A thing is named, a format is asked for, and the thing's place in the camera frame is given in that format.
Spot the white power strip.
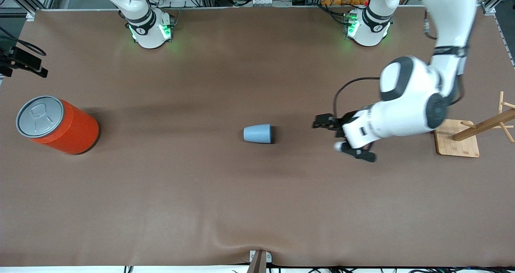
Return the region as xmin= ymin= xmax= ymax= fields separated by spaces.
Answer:
xmin=233 ymin=0 xmax=293 ymax=7

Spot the brown table cloth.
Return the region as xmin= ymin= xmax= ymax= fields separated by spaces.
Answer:
xmin=0 ymin=5 xmax=515 ymax=268

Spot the light blue plastic cup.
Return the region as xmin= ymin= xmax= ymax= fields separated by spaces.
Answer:
xmin=243 ymin=124 xmax=274 ymax=144

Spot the large orange can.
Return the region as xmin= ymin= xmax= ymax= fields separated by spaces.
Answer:
xmin=16 ymin=95 xmax=100 ymax=155

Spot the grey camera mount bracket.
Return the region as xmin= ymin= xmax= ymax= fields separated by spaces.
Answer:
xmin=246 ymin=250 xmax=272 ymax=273

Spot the black left camera cable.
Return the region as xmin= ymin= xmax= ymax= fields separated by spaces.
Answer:
xmin=333 ymin=77 xmax=381 ymax=119

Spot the wooden cup rack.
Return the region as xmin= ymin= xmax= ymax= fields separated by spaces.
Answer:
xmin=434 ymin=91 xmax=515 ymax=158

